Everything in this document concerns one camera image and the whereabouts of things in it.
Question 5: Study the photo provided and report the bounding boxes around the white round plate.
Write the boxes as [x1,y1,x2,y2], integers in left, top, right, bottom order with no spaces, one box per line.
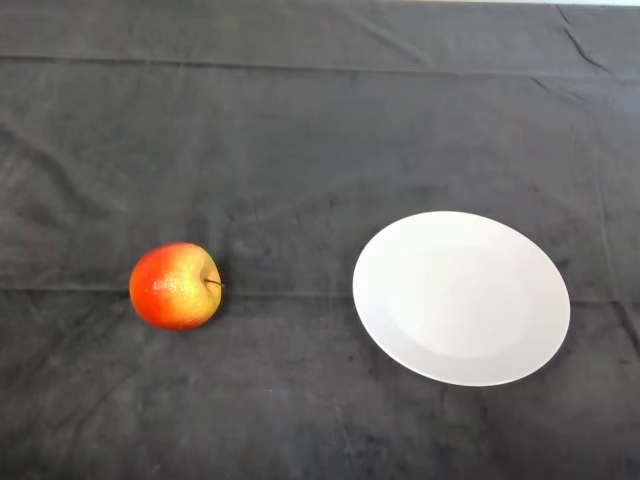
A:
[352,210,572,388]

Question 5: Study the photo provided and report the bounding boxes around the red yellow apple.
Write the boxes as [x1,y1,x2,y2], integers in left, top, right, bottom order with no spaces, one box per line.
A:
[129,242,227,332]

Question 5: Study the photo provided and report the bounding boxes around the black cloth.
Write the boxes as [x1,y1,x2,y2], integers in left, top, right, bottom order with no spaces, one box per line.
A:
[0,0,640,480]

